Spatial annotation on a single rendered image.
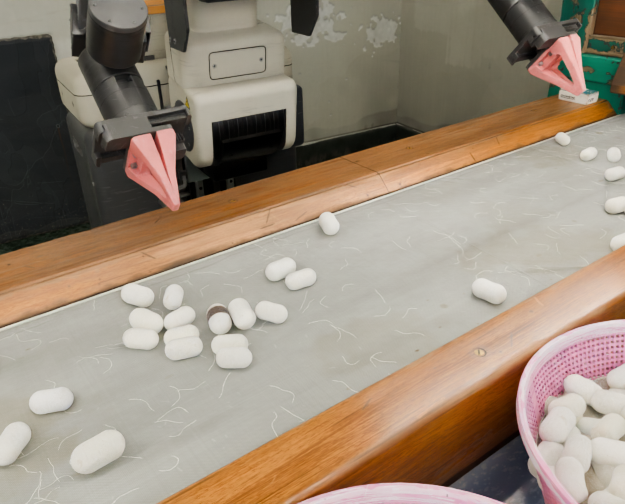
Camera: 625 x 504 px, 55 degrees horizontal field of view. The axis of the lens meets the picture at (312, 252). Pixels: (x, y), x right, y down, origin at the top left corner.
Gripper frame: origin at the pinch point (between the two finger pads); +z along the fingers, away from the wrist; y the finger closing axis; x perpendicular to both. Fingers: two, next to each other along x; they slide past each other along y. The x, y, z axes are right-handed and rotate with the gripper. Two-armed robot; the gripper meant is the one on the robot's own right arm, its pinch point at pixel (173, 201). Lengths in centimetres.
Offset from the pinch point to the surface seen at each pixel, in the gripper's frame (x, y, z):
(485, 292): -10.6, 20.7, 23.6
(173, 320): -1.4, -5.7, 12.5
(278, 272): -0.4, 6.8, 11.4
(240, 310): -3.9, -0.3, 14.6
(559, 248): -8.1, 36.2, 22.6
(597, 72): 6, 91, -6
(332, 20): 127, 160, -131
